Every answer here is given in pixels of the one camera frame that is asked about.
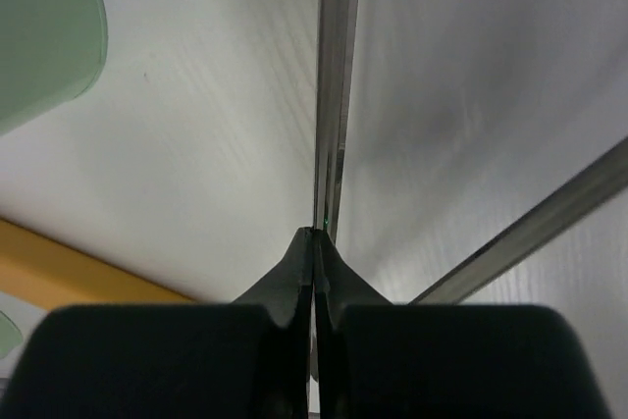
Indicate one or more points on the aluminium right frame rail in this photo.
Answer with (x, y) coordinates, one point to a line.
(573, 201)

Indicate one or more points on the aluminium corner frame post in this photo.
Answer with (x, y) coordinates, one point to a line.
(337, 21)

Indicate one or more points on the green round lid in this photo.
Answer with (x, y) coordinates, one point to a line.
(10, 335)

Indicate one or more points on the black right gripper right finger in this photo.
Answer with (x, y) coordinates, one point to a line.
(377, 359)

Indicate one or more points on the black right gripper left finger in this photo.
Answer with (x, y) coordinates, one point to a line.
(245, 359)

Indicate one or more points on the green cylindrical lunch container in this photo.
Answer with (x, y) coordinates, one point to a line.
(52, 51)

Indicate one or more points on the yellow rectangular box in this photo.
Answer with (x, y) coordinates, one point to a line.
(48, 274)

